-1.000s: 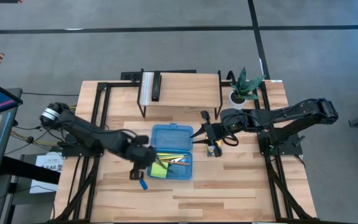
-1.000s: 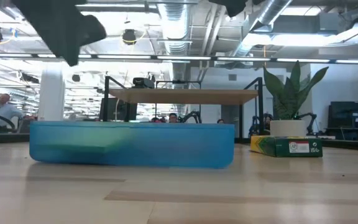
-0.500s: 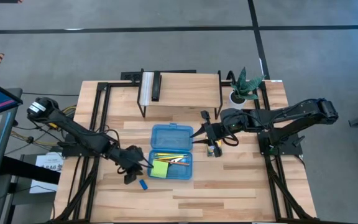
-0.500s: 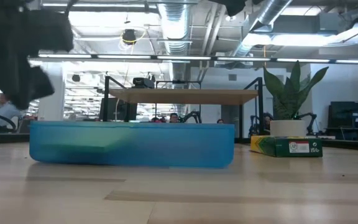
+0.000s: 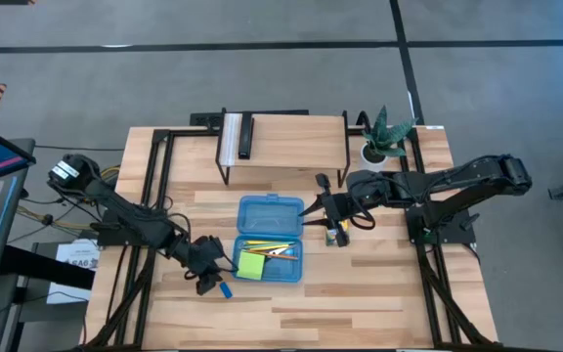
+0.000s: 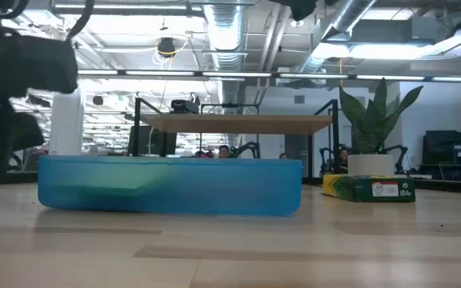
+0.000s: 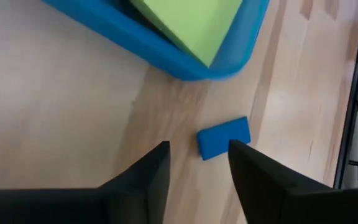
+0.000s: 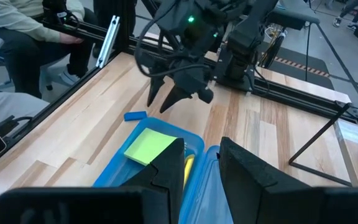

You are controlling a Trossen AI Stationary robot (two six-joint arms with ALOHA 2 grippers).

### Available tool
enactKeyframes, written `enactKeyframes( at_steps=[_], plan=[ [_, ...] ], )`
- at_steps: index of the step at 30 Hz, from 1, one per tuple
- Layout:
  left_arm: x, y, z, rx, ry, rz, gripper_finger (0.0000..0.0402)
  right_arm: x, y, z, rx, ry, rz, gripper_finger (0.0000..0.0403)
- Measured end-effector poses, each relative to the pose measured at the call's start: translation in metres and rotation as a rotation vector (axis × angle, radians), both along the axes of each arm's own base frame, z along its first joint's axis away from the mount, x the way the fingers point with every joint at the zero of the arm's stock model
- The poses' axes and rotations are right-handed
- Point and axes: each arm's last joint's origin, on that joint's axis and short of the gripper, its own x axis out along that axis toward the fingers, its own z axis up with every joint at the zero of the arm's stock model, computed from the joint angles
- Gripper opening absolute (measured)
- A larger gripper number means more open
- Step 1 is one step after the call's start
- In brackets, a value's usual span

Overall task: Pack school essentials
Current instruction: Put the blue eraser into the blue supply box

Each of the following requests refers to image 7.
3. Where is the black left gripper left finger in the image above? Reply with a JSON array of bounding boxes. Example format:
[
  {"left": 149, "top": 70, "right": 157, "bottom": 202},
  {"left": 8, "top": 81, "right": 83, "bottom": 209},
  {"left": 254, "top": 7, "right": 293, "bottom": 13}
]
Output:
[{"left": 0, "top": 140, "right": 172, "bottom": 224}]

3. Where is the blue rectangular eraser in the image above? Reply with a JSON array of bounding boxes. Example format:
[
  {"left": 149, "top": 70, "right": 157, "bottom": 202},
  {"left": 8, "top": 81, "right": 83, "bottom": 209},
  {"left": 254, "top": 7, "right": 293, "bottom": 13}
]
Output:
[{"left": 196, "top": 116, "right": 252, "bottom": 162}]

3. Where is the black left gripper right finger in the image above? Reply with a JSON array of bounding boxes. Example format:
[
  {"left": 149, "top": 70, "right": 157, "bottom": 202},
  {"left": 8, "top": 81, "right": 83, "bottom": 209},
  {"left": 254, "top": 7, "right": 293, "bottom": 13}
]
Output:
[{"left": 228, "top": 139, "right": 358, "bottom": 224}]

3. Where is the green sticky note pad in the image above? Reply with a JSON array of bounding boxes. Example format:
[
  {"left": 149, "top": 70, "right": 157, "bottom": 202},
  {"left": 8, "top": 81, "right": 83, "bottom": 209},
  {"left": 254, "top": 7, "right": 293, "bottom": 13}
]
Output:
[{"left": 129, "top": 0, "right": 244, "bottom": 68}]

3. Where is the black table edge rail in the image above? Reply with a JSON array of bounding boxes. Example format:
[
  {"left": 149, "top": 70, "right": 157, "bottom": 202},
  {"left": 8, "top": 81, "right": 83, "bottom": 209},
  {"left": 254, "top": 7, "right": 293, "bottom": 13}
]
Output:
[{"left": 333, "top": 0, "right": 358, "bottom": 189}]

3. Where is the blue plastic bin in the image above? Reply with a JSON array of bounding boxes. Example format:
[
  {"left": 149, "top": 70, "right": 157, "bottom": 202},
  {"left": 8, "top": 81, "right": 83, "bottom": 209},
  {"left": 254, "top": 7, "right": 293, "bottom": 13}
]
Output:
[{"left": 42, "top": 0, "right": 270, "bottom": 82}]

